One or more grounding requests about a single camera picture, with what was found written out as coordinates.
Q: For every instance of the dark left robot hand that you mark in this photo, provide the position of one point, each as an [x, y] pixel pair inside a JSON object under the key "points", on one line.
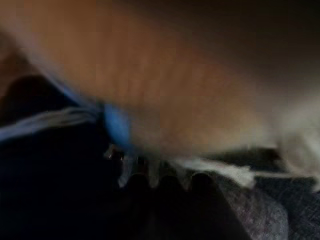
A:
{"points": [[75, 195]]}

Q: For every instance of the white fringed towel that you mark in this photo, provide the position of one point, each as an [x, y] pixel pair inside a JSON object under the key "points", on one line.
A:
{"points": [[160, 82]]}

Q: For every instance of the grey fabric armchair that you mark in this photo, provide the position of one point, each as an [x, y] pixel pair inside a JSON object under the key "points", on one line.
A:
{"points": [[282, 215]]}

